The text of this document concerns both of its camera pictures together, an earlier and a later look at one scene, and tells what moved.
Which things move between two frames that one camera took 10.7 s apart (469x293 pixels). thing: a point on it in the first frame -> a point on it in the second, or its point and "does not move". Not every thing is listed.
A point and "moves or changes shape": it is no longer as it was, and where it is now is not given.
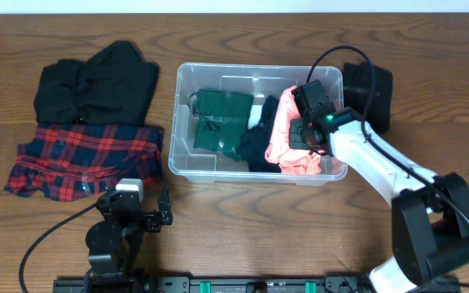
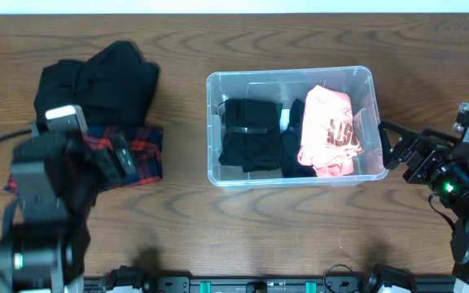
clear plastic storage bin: (230, 124) moves or changes shape
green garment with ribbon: (221, 120) -> (279, 108)
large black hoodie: (115, 86) does not move
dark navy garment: (254, 146) -> (291, 142)
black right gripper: (296, 137) -> (441, 154)
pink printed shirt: (278, 150) moves or changes shape
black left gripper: (153, 219) -> (107, 159)
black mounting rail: (169, 284) does not move
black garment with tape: (357, 94) -> (252, 139)
